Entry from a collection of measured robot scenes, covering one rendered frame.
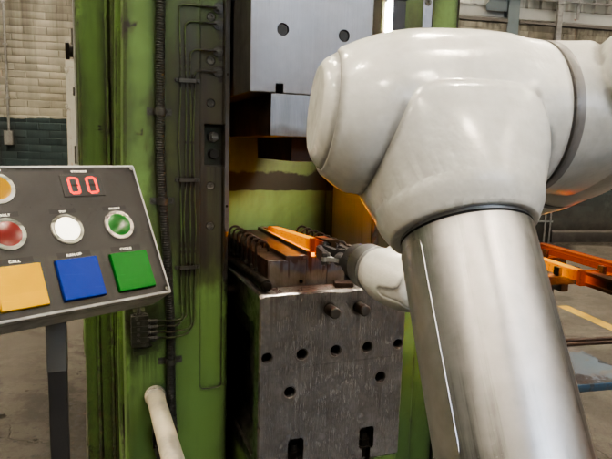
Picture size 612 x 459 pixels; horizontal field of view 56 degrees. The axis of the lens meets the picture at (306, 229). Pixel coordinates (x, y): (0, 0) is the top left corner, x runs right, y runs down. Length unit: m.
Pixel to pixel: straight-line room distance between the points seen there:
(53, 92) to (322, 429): 6.40
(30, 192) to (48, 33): 6.44
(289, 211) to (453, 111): 1.46
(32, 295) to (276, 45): 0.73
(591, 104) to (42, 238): 0.88
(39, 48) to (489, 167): 7.24
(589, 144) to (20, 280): 0.85
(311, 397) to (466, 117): 1.08
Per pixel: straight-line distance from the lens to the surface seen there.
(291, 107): 1.34
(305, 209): 1.87
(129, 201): 1.19
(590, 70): 0.51
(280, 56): 1.34
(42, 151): 7.47
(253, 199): 1.81
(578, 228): 9.04
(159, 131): 1.39
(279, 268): 1.36
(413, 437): 1.89
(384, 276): 0.98
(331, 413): 1.46
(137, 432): 1.57
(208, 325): 1.50
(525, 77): 0.47
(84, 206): 1.14
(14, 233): 1.08
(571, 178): 0.52
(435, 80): 0.43
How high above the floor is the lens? 1.25
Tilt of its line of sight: 8 degrees down
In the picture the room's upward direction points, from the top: 2 degrees clockwise
